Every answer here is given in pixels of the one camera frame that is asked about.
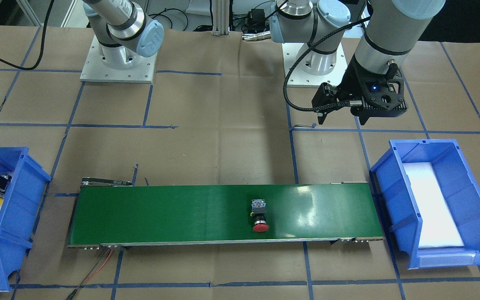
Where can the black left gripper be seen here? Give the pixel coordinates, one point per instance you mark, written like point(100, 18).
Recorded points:
point(353, 81)

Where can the red push button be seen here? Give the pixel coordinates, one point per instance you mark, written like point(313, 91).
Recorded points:
point(258, 210)

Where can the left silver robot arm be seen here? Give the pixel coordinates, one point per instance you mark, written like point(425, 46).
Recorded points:
point(392, 30)

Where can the blue bin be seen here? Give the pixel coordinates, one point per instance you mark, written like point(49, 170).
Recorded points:
point(458, 186)
point(19, 210)

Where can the green conveyor belt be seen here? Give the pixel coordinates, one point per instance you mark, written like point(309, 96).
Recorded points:
point(220, 214)

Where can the black power adapter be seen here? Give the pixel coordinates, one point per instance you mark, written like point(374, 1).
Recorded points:
point(255, 16)

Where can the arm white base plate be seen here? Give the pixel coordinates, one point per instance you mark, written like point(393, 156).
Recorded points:
point(116, 65)
point(331, 71)

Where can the aluminium frame post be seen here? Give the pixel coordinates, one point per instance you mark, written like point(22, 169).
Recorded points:
point(221, 14)

